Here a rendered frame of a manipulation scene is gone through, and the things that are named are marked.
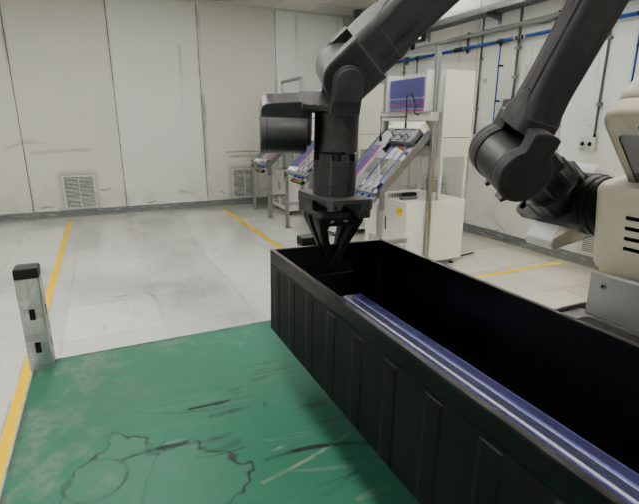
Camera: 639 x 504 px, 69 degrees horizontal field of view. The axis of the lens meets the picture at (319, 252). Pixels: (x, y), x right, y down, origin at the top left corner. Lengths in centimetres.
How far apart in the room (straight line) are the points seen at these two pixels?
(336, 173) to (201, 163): 697
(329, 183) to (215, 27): 715
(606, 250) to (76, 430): 70
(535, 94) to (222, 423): 56
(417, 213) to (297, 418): 366
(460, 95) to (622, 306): 374
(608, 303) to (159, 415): 58
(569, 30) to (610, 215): 23
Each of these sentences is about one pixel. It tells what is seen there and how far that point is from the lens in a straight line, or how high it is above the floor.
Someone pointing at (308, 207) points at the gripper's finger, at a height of 118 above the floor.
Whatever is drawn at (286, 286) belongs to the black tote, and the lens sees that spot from 56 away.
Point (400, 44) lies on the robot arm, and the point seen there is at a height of 137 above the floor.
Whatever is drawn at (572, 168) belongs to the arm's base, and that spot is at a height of 123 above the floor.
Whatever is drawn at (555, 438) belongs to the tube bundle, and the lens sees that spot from 41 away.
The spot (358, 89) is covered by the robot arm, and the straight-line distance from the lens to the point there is 55.
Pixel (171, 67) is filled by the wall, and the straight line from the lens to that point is 750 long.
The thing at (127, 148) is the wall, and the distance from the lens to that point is 740.
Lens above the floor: 129
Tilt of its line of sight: 16 degrees down
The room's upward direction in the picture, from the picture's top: straight up
